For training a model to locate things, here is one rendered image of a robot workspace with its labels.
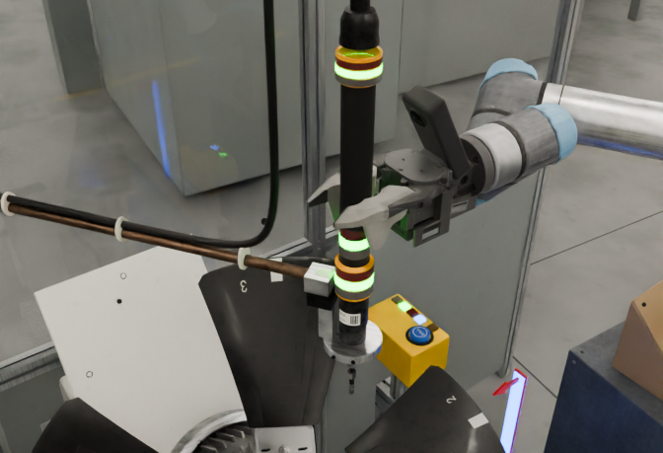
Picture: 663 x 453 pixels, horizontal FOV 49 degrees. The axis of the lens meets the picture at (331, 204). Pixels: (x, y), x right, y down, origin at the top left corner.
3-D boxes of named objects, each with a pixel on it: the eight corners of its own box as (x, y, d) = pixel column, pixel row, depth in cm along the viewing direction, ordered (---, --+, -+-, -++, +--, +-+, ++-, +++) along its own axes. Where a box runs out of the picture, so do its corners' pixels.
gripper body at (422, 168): (410, 251, 79) (489, 215, 85) (416, 184, 74) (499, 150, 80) (367, 218, 84) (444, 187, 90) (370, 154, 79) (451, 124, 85)
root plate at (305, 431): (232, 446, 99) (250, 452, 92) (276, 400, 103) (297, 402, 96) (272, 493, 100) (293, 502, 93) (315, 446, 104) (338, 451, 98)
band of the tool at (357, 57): (329, 86, 67) (329, 56, 65) (343, 69, 70) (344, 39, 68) (374, 93, 65) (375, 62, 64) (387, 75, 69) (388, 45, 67)
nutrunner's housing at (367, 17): (331, 365, 87) (331, -20, 61) (341, 343, 90) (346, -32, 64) (362, 373, 86) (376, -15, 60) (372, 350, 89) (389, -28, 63)
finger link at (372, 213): (355, 275, 72) (413, 236, 78) (356, 227, 69) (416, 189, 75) (332, 262, 74) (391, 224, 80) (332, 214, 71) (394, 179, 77)
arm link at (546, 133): (550, 169, 95) (595, 142, 88) (490, 195, 90) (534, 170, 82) (521, 117, 96) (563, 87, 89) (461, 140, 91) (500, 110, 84)
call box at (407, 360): (359, 347, 154) (360, 310, 148) (396, 329, 158) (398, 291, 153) (408, 395, 143) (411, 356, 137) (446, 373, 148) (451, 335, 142)
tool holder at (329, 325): (298, 352, 85) (296, 288, 80) (319, 314, 91) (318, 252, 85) (372, 371, 82) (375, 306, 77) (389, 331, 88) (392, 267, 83)
